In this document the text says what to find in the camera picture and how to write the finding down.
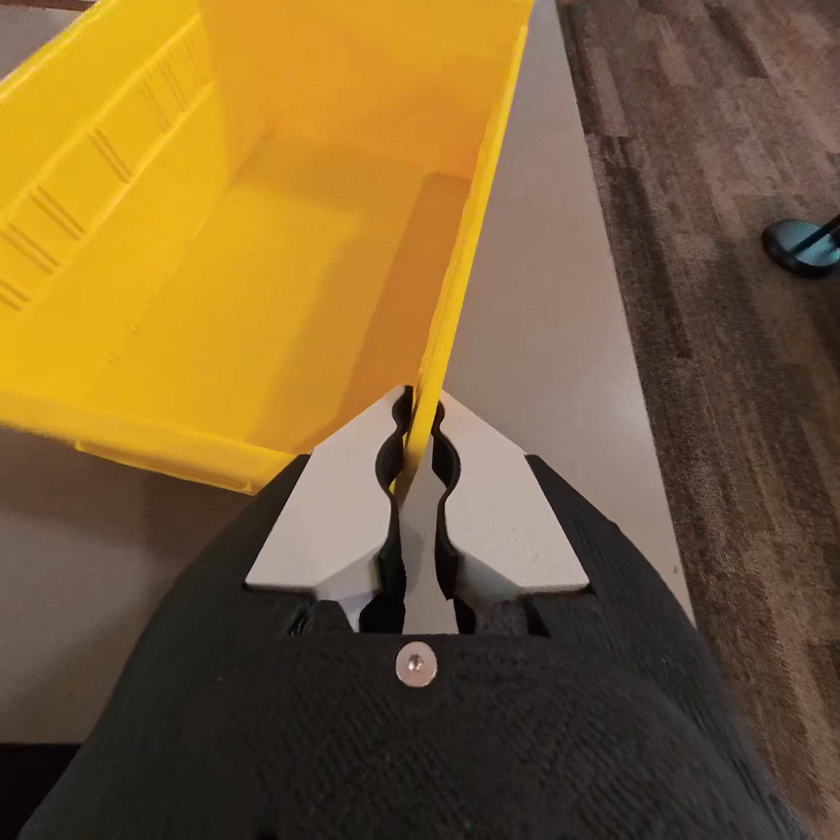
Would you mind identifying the black stand foot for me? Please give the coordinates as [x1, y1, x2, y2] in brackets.
[760, 213, 840, 281]

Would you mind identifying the yellow plastic bin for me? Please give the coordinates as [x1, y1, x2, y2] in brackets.
[0, 0, 536, 497]

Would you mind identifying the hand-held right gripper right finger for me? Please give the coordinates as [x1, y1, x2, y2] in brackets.
[430, 390, 592, 635]

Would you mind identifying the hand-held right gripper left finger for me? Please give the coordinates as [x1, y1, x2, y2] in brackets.
[244, 384, 416, 635]

